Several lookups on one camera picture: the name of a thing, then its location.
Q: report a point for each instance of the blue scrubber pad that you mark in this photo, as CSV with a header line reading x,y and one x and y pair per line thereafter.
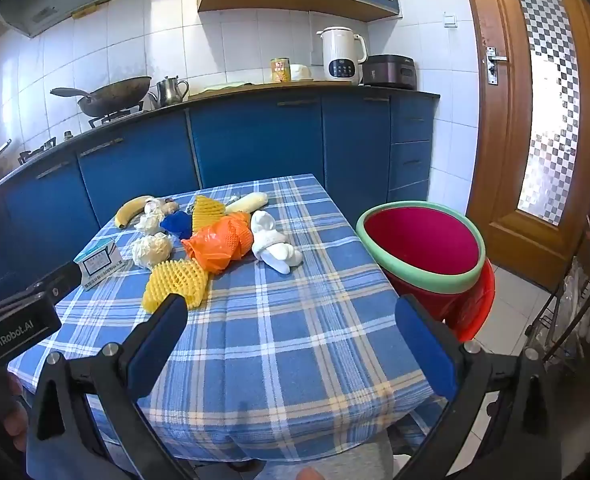
x,y
177,224

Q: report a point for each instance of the white garlic bulb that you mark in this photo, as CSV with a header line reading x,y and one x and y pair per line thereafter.
x,y
152,206

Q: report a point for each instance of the yellow food can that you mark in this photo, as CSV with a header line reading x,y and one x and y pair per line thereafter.
x,y
280,71

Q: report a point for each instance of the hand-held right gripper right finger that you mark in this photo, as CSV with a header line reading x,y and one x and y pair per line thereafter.
x,y
425,355

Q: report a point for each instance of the yellow banana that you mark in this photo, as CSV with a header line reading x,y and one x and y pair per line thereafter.
x,y
125,212

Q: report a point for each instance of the person's grey trousers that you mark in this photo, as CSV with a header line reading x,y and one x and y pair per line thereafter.
x,y
345,465

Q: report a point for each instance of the blue plaid tablecloth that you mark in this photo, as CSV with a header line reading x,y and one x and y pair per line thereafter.
x,y
275,335

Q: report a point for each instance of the gas stove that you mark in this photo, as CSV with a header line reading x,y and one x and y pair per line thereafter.
x,y
110,119

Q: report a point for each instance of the white electric kettle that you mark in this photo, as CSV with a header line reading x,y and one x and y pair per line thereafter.
x,y
342,55

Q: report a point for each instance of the steel wool scrubber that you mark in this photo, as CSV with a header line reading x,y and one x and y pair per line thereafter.
x,y
190,208

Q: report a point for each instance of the dark rice cooker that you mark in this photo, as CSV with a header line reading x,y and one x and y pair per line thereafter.
x,y
390,72

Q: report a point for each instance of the white wall switch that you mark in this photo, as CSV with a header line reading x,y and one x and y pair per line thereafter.
x,y
450,19

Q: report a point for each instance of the orange foam fruit net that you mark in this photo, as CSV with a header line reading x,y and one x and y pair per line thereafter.
x,y
237,240

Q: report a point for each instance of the person's left hand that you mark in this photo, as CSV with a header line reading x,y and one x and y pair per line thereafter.
x,y
17,420

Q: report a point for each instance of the metal teapot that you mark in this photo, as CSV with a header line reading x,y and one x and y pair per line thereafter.
x,y
172,91

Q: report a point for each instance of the wooden door with glass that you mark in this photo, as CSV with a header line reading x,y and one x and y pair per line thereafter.
x,y
505,185

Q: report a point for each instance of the pale yellow foam roll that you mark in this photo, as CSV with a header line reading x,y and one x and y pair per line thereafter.
x,y
247,202

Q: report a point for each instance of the red plastic stool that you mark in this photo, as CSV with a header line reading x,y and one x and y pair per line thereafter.
x,y
475,310

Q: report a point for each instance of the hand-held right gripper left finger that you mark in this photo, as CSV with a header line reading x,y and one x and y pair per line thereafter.
x,y
157,345

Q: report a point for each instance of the blue white carton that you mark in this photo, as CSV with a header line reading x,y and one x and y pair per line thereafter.
x,y
97,265

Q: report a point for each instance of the green plate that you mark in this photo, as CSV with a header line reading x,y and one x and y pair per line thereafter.
x,y
225,87

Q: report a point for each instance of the white cloth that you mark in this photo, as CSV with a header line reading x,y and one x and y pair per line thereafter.
x,y
267,240

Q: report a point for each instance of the blue kitchen base cabinet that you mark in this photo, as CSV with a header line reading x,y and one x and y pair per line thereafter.
x,y
255,140

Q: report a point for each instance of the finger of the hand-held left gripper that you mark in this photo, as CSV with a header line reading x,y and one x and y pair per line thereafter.
x,y
65,277

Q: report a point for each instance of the large white tissue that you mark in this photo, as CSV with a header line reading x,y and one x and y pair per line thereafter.
x,y
150,250

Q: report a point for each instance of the red bin with green rim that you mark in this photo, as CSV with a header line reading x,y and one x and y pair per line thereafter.
x,y
420,245

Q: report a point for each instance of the small white tissue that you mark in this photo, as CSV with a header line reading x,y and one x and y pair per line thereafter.
x,y
150,223

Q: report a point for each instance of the black wok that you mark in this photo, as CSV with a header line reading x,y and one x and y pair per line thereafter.
x,y
115,95

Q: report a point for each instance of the orange plastic bag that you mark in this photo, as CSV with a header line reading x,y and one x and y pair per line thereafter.
x,y
207,250

